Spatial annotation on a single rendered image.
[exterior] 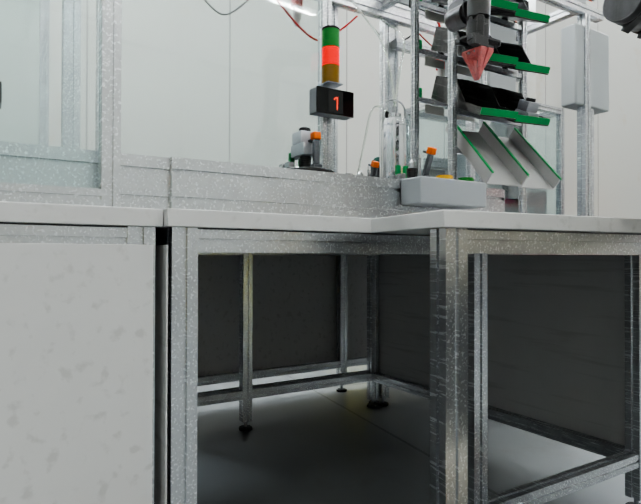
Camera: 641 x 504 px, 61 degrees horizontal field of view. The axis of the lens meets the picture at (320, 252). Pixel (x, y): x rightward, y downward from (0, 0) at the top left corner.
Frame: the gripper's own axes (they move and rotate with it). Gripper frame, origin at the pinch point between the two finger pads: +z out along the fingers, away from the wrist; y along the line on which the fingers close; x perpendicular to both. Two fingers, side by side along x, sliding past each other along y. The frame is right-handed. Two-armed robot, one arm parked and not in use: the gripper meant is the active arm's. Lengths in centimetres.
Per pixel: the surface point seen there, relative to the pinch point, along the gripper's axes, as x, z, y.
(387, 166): -97, 8, -48
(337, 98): -27.9, 3.1, 23.8
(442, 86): -31.3, -7.7, -18.0
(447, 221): 32, 39, 41
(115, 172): 4, 32, 87
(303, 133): -16.3, 16.5, 40.8
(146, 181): -1, 32, 81
